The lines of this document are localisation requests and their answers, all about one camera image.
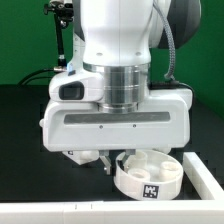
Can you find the white L-shaped obstacle fence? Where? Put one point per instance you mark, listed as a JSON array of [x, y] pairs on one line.
[[208, 209]]

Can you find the white round stool seat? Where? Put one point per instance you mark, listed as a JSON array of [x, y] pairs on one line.
[[149, 175]]

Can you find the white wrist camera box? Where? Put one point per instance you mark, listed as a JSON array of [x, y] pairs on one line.
[[83, 86]]

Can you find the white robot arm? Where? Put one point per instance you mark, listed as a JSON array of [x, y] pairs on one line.
[[104, 100]]

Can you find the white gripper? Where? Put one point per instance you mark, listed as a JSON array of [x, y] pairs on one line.
[[161, 122]]

